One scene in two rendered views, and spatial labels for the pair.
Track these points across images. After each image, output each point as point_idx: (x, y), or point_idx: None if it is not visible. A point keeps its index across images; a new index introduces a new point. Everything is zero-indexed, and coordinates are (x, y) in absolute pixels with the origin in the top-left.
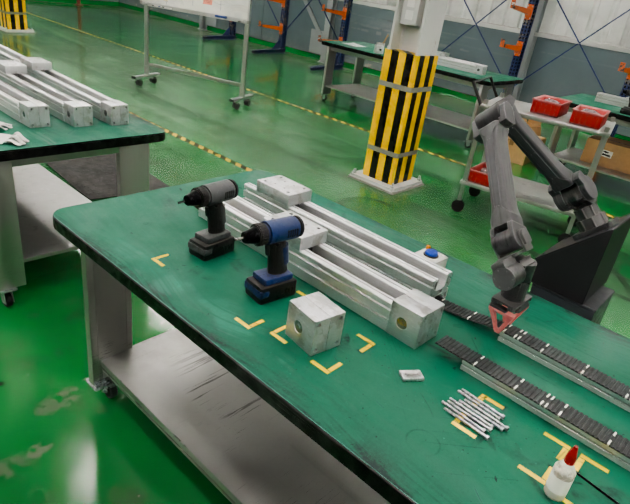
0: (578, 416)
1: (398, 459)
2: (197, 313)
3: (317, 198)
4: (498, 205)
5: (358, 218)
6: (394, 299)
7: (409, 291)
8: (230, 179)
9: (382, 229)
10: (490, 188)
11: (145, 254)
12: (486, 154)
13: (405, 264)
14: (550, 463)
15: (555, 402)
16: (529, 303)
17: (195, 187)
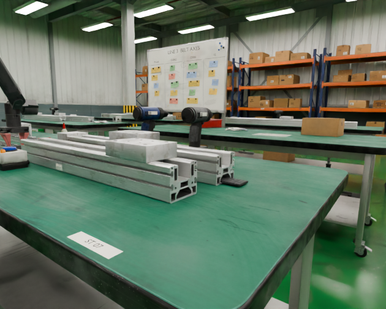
0: (33, 138)
1: None
2: None
3: (59, 224)
4: (13, 79)
5: (14, 199)
6: (86, 132)
7: (72, 133)
8: (189, 107)
9: None
10: (7, 71)
11: (236, 160)
12: None
13: (55, 139)
14: None
15: (37, 139)
16: (0, 131)
17: (207, 108)
